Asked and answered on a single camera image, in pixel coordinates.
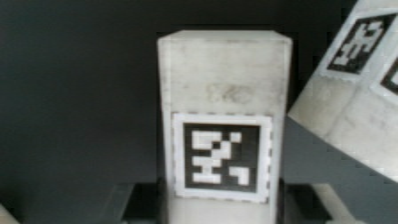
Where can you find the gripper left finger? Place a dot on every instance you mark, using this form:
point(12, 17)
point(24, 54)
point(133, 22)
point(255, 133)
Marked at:
point(135, 206)

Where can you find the white leg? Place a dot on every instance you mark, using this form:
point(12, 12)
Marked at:
point(223, 74)
point(346, 105)

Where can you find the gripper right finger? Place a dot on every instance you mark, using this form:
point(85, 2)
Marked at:
point(309, 205)

